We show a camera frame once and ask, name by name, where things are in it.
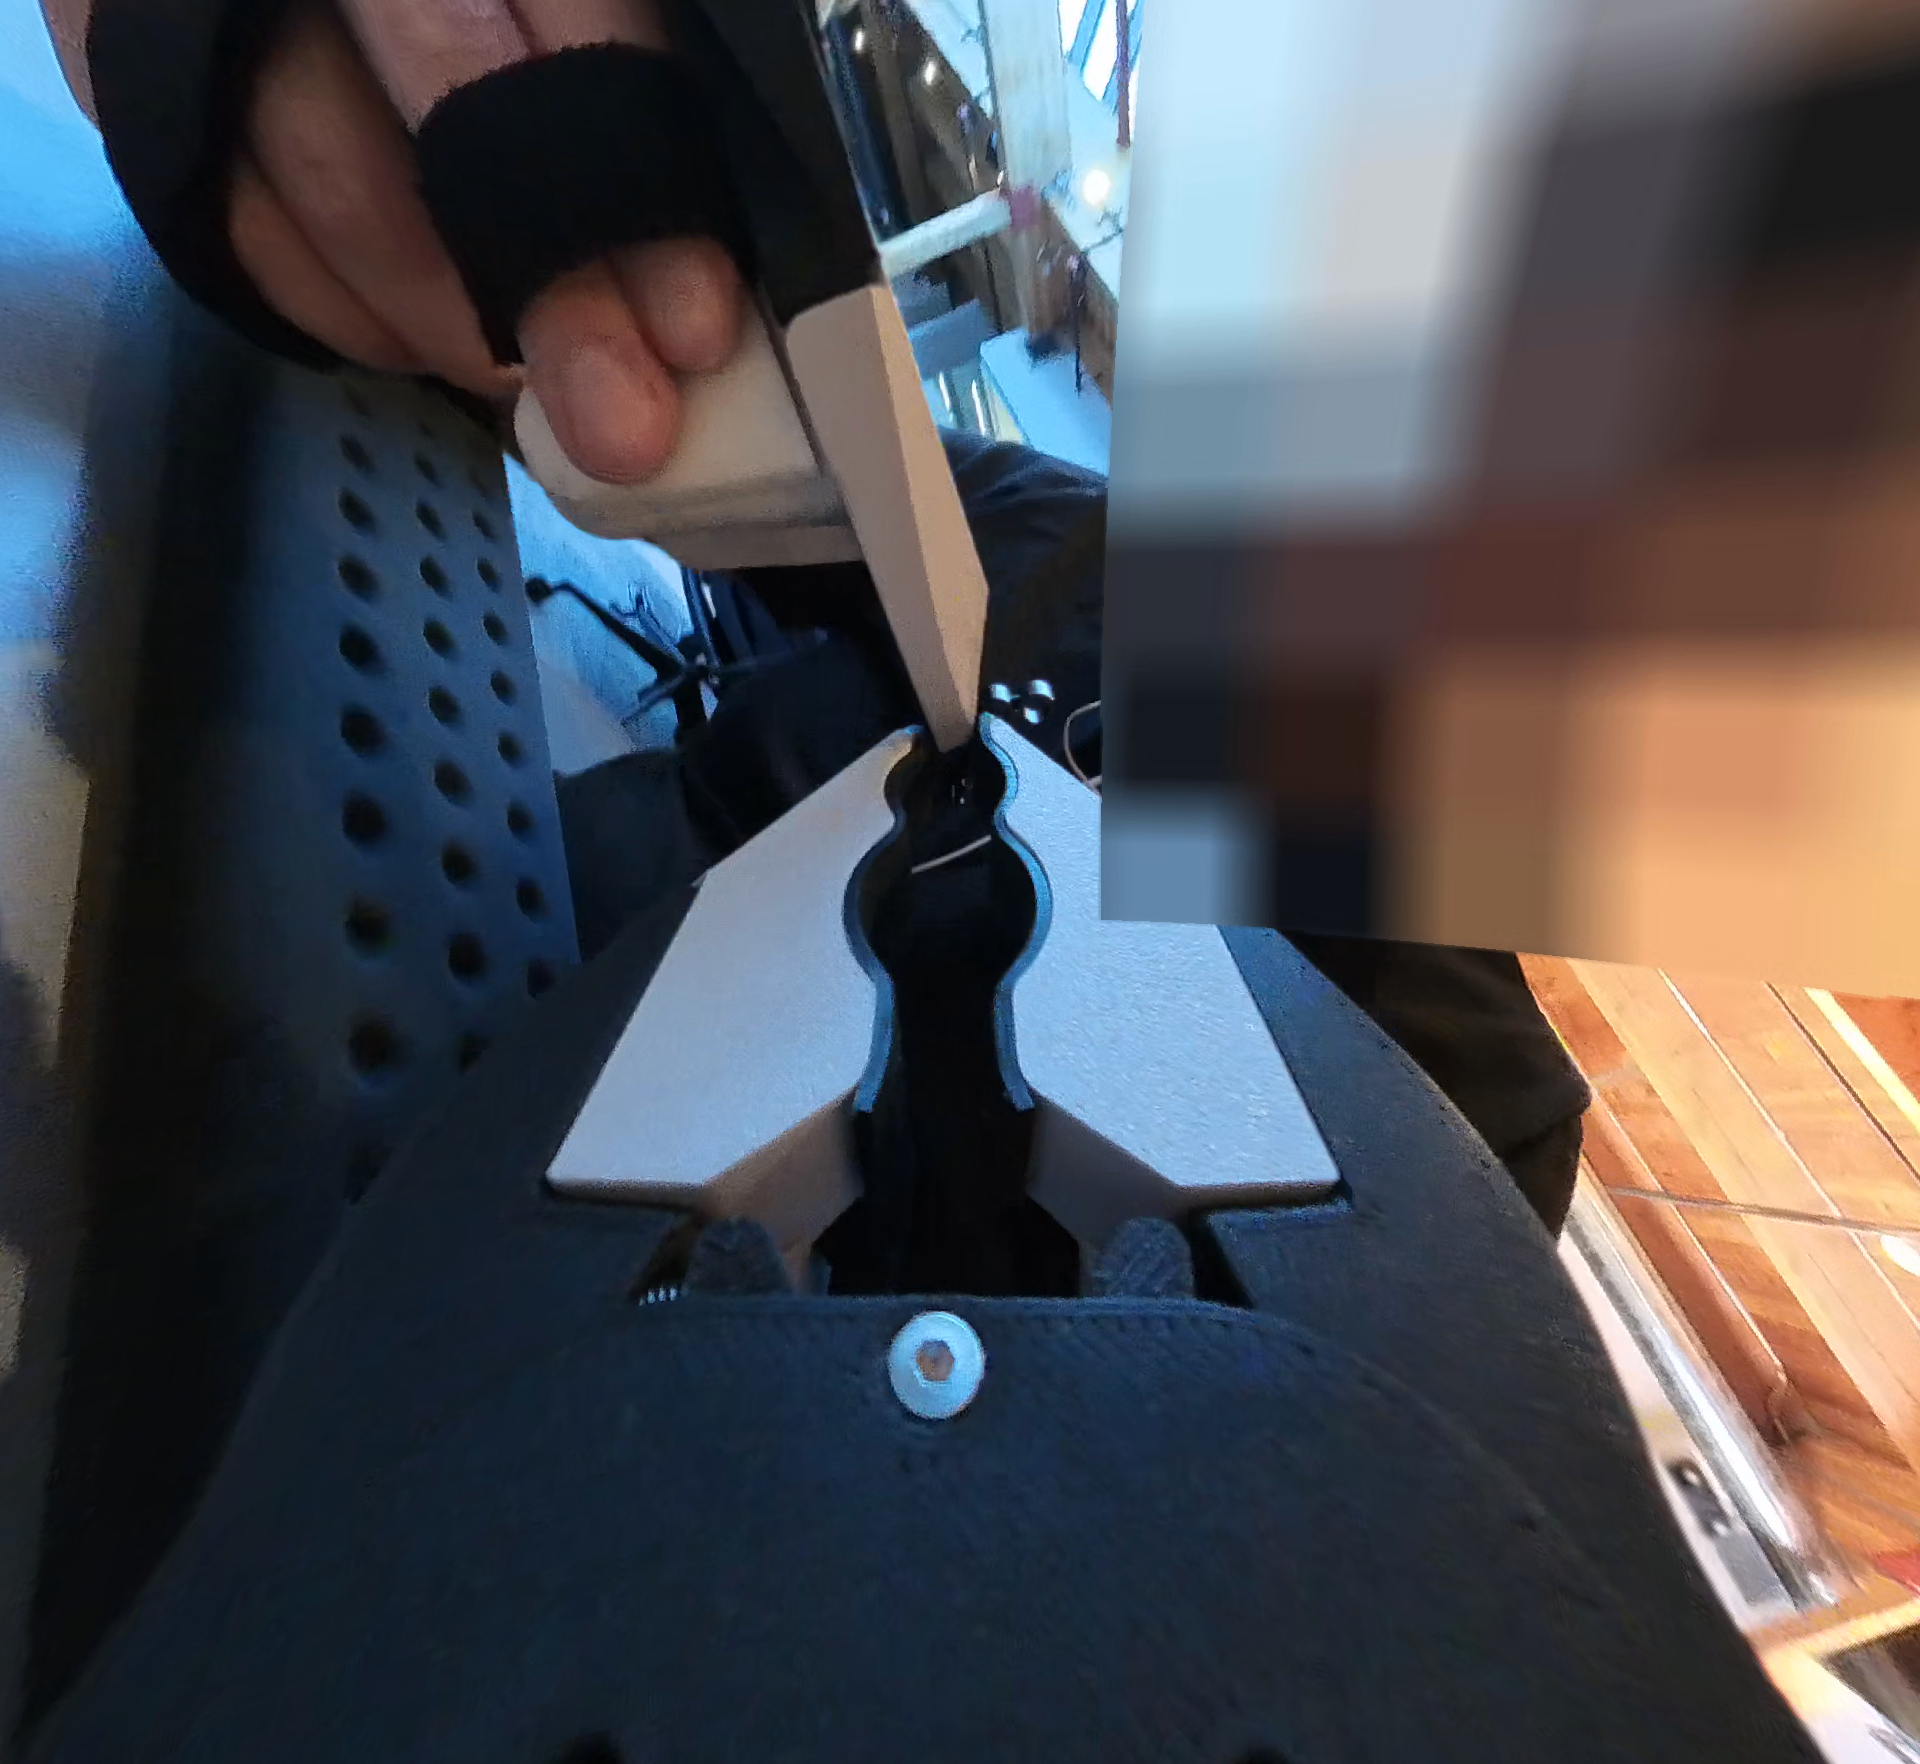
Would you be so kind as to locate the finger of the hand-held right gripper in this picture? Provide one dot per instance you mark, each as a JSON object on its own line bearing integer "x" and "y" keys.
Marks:
{"x": 900, "y": 489}

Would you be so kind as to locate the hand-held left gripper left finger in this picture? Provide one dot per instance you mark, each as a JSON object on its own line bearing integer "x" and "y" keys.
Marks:
{"x": 721, "y": 1030}

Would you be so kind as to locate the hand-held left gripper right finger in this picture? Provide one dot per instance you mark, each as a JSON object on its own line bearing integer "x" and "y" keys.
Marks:
{"x": 1170, "y": 1059}

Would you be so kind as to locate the person's black clothing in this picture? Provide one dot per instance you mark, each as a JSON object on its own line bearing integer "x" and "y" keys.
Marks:
{"x": 1035, "y": 533}

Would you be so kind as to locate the dark perforated chair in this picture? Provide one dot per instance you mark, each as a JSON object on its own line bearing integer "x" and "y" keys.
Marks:
{"x": 271, "y": 773}

